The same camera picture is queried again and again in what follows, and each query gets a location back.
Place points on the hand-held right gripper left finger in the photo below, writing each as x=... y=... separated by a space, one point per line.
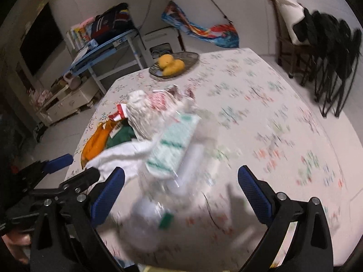
x=107 y=198

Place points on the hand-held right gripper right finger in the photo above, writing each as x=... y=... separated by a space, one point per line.
x=252 y=195

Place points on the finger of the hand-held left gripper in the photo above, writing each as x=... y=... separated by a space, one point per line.
x=61 y=161
x=85 y=176

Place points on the white tissue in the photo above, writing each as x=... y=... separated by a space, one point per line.
x=119 y=158

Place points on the clear plastic bottle green label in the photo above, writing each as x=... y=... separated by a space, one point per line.
x=171 y=147

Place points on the person's left hand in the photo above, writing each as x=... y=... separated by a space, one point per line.
x=14 y=242

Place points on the orange snack packet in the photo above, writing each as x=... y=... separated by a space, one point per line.
x=95 y=144

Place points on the white television cabinet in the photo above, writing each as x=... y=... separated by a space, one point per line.
x=68 y=102

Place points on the pink floral box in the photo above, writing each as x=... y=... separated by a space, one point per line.
x=37 y=95

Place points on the red white striped wrapper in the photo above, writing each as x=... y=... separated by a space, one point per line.
x=120 y=112

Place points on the pink jug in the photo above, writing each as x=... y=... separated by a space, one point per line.
x=72 y=82

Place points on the crumpled red white plastic bag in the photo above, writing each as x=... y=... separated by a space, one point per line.
x=147 y=110

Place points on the black television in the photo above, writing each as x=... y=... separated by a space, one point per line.
x=39 y=45

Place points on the blue desk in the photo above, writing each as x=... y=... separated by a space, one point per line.
x=113 y=44

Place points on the row of colourful books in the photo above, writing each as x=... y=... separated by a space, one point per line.
x=79 y=34

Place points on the yellow mango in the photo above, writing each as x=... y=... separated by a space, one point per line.
x=175 y=68
x=166 y=61

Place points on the dark striped backpack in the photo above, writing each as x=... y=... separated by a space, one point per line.
x=110 y=22

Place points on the woven fruit basket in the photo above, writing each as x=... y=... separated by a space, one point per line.
x=188 y=59

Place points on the wooden chair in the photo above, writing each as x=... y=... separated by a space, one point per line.
x=286 y=48

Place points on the white appliance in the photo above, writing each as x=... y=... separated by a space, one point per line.
x=158 y=42

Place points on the black folding chairs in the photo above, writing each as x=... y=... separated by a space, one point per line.
x=329 y=51

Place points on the colourful printed cloth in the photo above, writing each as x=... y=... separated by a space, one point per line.
x=204 y=31

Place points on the white black cushion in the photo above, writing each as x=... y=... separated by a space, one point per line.
x=287 y=14

